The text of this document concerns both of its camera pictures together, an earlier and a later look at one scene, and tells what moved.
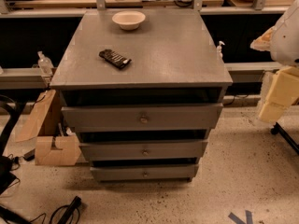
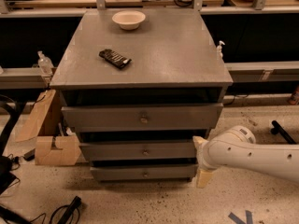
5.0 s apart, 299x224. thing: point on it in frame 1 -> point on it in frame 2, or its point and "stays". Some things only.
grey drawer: x=117 y=150 stays
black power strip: x=77 y=202 stays
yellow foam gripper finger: x=263 y=43 -> x=210 y=152
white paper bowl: x=128 y=20 stays
